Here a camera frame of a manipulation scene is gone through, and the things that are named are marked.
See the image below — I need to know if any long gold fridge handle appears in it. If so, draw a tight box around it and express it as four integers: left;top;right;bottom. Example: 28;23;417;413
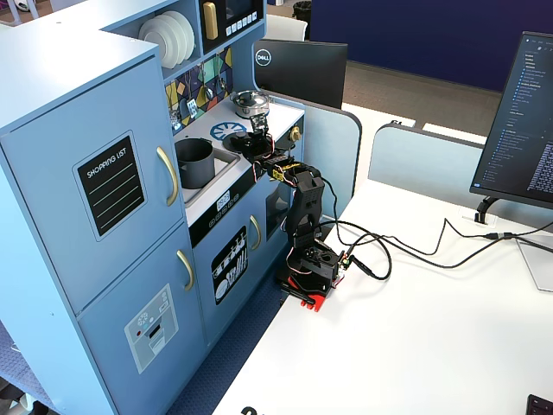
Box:
156;145;180;208

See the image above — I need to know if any steel slotted spatula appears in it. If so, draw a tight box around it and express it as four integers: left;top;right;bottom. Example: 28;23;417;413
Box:
186;71;198;118

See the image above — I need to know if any red robot base mount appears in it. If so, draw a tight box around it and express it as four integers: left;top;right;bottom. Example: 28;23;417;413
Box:
278;278;345;313

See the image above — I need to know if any steel ladle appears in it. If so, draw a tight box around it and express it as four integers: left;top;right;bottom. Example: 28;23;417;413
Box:
202;64;216;100

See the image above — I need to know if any gold dishwasher handle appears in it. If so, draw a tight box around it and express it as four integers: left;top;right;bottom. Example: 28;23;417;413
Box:
249;214;263;251

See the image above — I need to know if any monitor with dark screen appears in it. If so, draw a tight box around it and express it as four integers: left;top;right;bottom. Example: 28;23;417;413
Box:
469;30;553;208

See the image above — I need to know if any white chair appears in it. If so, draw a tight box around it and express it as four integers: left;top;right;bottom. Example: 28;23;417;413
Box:
265;15;308;42

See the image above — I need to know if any black cable with adapter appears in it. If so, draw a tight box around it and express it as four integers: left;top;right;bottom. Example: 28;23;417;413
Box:
443;218;553;254

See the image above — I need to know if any shiny steel pot lid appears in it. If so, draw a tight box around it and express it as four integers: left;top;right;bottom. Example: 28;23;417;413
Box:
231;89;269;109

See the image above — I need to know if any blue toy play kitchen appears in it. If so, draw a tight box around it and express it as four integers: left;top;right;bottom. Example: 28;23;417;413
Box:
0;0;306;415

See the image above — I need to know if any white toy plate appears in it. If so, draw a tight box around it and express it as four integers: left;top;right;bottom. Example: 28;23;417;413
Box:
150;14;186;66
137;17;174;69
162;10;196;61

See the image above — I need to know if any gray toy pot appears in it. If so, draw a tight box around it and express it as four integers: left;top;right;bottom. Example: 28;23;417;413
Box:
175;137;216;190

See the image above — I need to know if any black shopping list board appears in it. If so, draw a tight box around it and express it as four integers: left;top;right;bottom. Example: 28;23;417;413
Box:
71;130;148;243

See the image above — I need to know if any gray toy sink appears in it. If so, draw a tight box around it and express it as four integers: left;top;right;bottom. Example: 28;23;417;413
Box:
181;146;242;207

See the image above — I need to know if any thick black plug cable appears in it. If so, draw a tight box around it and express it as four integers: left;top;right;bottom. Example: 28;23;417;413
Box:
321;175;393;281

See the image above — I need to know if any gray pot lid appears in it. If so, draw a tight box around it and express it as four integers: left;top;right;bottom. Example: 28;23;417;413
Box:
222;131;260;153

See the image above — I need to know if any black keyboard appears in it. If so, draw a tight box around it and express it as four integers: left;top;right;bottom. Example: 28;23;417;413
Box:
526;393;553;415

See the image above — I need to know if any gold microwave handle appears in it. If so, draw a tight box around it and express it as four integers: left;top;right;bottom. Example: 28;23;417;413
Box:
202;1;219;42

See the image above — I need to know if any short gold freezer handle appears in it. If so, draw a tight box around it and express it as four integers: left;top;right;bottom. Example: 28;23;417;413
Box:
175;249;195;291

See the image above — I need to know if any long thin black cable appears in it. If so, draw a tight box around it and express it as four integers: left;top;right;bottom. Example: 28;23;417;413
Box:
345;222;553;270

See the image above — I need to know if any clear stand plate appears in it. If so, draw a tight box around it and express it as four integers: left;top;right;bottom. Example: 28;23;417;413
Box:
516;237;553;293

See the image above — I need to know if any black toy microwave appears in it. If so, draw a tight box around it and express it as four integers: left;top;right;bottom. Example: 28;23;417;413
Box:
198;0;265;55

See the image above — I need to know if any small blue freezer door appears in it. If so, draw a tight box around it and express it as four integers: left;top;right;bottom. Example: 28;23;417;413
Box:
76;224;207;415

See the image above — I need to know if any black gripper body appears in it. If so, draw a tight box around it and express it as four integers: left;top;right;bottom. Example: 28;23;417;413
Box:
241;129;277;164

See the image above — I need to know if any light blue desk divider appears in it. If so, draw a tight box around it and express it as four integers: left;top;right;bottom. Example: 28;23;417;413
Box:
267;97;363;221
368;123;487;191

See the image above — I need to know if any black Dell monitor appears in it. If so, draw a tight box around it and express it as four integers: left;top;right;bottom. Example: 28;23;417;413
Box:
253;38;349;110

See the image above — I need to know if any blue oven door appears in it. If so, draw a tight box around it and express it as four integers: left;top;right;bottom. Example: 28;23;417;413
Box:
263;172;299;243

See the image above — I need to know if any blue dishwasher door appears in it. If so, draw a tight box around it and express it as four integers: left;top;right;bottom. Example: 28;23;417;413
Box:
192;201;282;347

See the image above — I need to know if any large blue fridge door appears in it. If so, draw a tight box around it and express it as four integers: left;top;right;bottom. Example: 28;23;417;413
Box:
0;55;189;316

